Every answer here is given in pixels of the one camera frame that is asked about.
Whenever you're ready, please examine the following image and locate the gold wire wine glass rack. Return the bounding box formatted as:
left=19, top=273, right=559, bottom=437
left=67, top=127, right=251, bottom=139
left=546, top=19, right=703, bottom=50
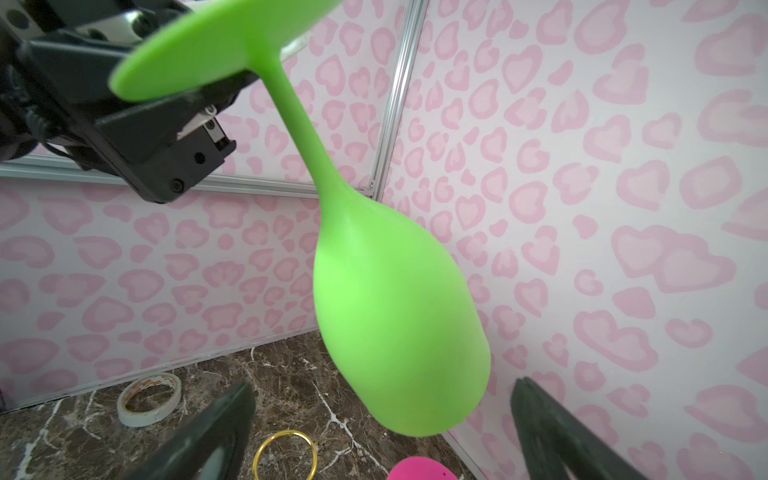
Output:
left=250, top=429, right=319, bottom=479

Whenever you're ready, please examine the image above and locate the lime green wine glass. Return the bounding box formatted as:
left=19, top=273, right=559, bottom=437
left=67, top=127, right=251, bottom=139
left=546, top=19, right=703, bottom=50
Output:
left=109, top=1, right=491, bottom=437

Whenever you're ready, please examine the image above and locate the magenta wine glass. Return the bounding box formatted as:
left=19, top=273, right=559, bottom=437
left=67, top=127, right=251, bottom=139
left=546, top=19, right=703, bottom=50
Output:
left=387, top=456, right=458, bottom=480

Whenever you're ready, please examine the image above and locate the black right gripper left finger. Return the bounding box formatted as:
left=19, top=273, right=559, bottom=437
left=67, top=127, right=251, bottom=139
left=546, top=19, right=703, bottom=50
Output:
left=126, top=381, right=255, bottom=480

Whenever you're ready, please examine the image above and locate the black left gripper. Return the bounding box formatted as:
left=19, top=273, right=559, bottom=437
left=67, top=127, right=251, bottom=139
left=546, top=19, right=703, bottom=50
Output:
left=1, top=1, right=237, bottom=204

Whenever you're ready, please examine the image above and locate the clear tape roll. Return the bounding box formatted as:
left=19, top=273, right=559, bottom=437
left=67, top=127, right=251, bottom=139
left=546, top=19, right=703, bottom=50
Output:
left=116, top=373, right=182, bottom=428

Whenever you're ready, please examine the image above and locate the aluminium enclosure frame strut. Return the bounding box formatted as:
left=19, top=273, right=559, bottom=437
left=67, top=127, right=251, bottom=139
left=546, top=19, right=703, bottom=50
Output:
left=1, top=1, right=429, bottom=200

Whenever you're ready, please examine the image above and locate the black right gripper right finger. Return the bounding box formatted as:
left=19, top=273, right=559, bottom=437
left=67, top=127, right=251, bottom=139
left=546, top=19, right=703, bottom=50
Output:
left=510, top=377, right=643, bottom=480

